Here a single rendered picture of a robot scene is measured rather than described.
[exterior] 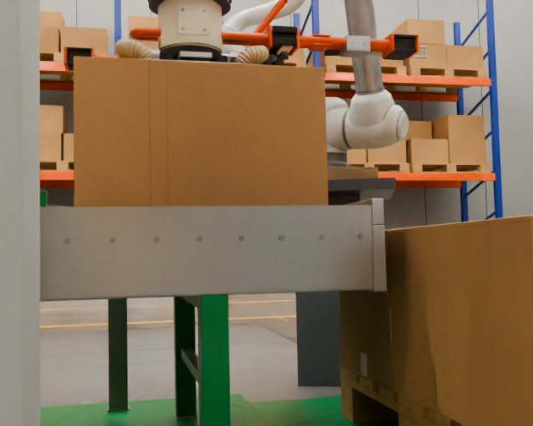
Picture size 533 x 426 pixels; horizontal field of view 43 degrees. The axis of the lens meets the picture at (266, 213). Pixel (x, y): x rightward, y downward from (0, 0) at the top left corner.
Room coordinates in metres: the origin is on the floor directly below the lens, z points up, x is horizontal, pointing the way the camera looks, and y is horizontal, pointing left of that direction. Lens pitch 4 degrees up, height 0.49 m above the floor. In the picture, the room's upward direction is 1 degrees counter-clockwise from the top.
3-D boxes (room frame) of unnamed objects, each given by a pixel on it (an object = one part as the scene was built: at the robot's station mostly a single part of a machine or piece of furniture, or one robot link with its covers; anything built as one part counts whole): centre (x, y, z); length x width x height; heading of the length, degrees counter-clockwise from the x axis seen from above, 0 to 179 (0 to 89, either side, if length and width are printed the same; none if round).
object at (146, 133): (1.77, 0.19, 0.75); 0.60 x 0.40 x 0.40; 104
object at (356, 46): (1.88, -0.26, 1.07); 0.07 x 0.07 x 0.04; 12
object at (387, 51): (1.90, -0.39, 1.08); 0.08 x 0.07 x 0.05; 102
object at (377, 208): (1.86, -0.18, 0.58); 0.70 x 0.03 x 0.06; 13
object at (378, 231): (1.86, -0.18, 0.48); 0.70 x 0.03 x 0.15; 13
